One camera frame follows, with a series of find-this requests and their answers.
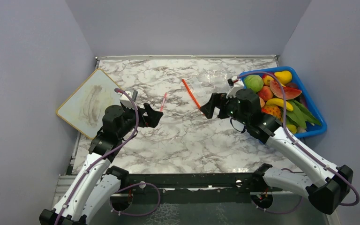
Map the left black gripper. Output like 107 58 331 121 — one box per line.
117 102 163 139

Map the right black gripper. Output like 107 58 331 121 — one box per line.
201 92 250 126

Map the clear orange zip top bag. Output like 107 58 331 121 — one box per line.
183 68 231 108

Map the green cabbage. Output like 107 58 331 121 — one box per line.
243 75 264 93

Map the watermelon slice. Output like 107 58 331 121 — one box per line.
269 80 302 100

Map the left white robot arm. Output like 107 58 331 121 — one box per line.
39 103 164 225

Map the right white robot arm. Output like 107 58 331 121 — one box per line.
200 89 353 215

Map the red white pen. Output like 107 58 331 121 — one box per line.
160 92 167 112

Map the small orange peach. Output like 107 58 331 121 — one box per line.
259 97 265 108

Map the pink peach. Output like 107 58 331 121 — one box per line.
257 86 274 102

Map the red yellow apple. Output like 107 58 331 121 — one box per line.
262 73 275 87

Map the orange spiky pineapple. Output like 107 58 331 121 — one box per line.
262 105 283 120

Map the wood framed whiteboard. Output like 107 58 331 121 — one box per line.
56 68 120 139

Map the yellow banana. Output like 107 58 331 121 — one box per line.
266 98 294 112

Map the yellow pear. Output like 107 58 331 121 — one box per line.
274 70 293 85

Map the yellow bell pepper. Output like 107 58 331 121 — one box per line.
286 124 297 134

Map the green leafy vegetable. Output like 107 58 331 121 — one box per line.
286 99 322 130

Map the blue plastic bin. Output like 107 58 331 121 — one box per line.
239 66 327 138

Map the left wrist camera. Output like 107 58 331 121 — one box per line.
120 88 138 109

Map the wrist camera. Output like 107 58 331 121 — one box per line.
226 76 245 98
120 88 138 109

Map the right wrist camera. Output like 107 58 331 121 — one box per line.
226 76 245 98

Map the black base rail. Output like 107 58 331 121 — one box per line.
110 172 280 206

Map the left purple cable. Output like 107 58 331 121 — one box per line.
52 88 161 225

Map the purple cable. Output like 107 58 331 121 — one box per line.
52 88 161 225
236 71 360 216

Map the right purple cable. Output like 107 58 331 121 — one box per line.
236 71 360 216

